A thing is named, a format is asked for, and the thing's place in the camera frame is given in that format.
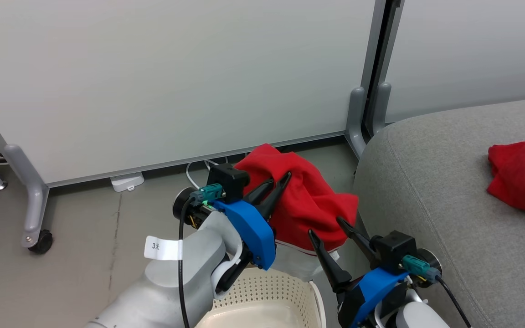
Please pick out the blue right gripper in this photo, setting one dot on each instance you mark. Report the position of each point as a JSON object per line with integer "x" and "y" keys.
{"x": 367, "y": 291}

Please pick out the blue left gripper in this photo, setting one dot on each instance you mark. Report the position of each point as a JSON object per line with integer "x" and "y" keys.
{"x": 253, "y": 232}

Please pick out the red jersey with white print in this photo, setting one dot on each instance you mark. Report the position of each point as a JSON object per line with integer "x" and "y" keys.
{"x": 308, "y": 200}

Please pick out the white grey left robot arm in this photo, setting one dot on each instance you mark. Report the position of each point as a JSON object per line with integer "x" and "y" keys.
{"x": 162, "y": 291}

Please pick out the grey fabric sofa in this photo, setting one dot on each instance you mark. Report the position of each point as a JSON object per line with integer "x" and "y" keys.
{"x": 449, "y": 182}

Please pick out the red cloth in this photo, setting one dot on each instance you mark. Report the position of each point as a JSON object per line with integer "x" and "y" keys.
{"x": 522, "y": 177}

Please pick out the beige perforated laundry basket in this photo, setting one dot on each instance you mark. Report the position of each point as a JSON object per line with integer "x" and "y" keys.
{"x": 271, "y": 296}

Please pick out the grey partition foot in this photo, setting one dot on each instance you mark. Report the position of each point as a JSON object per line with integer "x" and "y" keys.
{"x": 34, "y": 200}
{"x": 382, "y": 105}
{"x": 355, "y": 118}

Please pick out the small white plastic box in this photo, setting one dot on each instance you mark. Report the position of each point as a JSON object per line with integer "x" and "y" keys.
{"x": 127, "y": 182}

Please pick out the large white partition panel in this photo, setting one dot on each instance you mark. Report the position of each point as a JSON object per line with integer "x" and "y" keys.
{"x": 153, "y": 82}

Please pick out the black caster wheel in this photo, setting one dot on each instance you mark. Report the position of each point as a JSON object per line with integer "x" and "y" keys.
{"x": 43, "y": 242}

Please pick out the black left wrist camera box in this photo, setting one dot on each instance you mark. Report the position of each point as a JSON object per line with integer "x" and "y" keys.
{"x": 228, "y": 182}

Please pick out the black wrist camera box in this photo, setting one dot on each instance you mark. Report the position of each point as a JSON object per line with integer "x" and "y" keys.
{"x": 228, "y": 182}
{"x": 394, "y": 248}

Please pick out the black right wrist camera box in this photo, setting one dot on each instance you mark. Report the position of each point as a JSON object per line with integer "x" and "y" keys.
{"x": 394, "y": 248}

